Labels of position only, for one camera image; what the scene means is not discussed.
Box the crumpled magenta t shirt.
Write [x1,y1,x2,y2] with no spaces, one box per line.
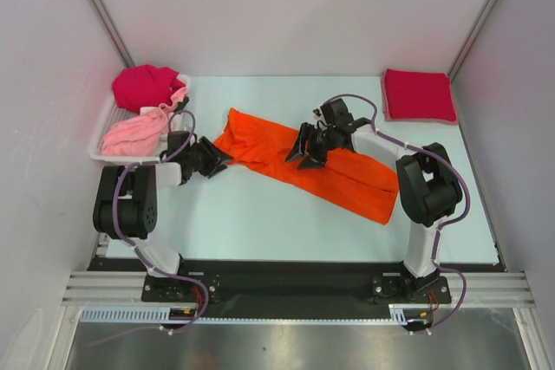
[112,64,186,114]

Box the aluminium frame rail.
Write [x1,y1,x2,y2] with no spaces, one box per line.
[62,271,535,308]

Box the folded red t shirt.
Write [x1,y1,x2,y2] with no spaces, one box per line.
[383,68,457,123]

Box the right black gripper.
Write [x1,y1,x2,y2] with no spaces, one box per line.
[285,122,337,170]

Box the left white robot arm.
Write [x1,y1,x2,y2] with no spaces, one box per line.
[92,131,232,301]

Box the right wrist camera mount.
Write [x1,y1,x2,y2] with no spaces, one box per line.
[312,107,325,121]

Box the orange t shirt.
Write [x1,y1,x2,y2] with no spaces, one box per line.
[212,107,400,226]

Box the white slotted cable duct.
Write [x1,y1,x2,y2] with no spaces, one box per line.
[80,306,430,326]

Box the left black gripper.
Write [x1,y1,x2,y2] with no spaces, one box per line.
[185,136,232,179]

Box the folded pink t shirt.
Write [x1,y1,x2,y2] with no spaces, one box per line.
[381,70,460,127]

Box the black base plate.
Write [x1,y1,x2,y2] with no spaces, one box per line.
[86,256,452,320]

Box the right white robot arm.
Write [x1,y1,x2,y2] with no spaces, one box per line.
[285,94,471,302]

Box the white plastic basket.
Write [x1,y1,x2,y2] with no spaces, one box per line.
[88,94,167,165]

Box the crumpled pink t shirt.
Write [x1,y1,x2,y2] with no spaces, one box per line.
[102,87,189,156]

